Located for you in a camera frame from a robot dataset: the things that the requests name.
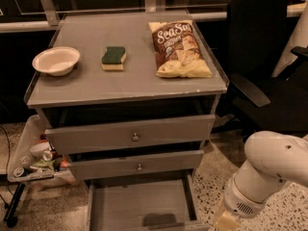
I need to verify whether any grey drawer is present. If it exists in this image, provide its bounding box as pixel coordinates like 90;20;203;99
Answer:
45;115;215;154
85;170;209;231
68;150;204;180

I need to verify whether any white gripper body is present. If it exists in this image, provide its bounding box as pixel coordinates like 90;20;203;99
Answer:
223;178;265;218

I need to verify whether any grey drawer cabinet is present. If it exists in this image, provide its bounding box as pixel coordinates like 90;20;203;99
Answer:
24;13;230;185

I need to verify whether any white bowl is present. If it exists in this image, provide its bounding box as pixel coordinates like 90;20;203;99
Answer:
32;46;80;76

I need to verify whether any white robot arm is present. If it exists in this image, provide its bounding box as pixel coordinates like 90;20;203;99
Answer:
214;131;308;231

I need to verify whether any grey bottom drawer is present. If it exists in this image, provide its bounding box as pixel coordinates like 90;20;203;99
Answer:
85;170;209;231

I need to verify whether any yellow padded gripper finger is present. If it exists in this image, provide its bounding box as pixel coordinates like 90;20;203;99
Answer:
213;199;242;231

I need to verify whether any black office chair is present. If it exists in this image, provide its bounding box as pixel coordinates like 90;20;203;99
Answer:
217;0;308;135

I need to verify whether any brown chips bag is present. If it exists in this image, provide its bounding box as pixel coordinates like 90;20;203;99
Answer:
148;20;212;78

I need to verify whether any black stand leg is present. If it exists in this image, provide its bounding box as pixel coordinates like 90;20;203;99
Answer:
3;183;25;228

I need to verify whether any green yellow sponge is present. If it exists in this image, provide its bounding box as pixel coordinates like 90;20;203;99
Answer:
101;46;126;71

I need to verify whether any grey top drawer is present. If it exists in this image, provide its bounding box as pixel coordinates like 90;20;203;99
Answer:
45;115;215;154

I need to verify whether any metal railing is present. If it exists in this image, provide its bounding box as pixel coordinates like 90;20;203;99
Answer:
0;0;308;34

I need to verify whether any clear plastic trash bin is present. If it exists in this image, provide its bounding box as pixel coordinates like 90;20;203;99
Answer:
8;115;78;191

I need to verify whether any grey middle drawer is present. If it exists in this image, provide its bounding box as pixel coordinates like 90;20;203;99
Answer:
68;150;204;180

